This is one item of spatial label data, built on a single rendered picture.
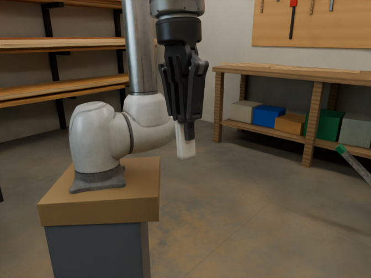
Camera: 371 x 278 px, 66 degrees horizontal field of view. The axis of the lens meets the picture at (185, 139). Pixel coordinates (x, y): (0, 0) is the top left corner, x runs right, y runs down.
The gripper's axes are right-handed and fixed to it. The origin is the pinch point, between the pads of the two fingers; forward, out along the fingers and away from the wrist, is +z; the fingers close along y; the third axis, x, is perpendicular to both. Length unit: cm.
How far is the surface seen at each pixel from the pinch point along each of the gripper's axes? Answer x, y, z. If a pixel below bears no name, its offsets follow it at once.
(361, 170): 142, -38, 53
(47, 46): 18, -290, -40
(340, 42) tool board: 255, -123, -25
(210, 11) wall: 211, -269, -77
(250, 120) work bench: 194, -181, 50
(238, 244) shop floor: 73, -69, 91
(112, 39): 98, -323, -49
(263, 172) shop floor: 157, -128, 85
